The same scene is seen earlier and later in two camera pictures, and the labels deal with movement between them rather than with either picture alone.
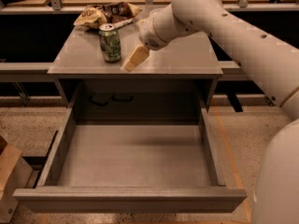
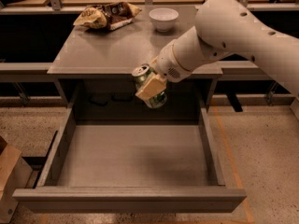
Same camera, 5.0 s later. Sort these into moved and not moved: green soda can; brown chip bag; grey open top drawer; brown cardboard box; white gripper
Moved: white gripper; green soda can
Not moved: grey open top drawer; brown cardboard box; brown chip bag
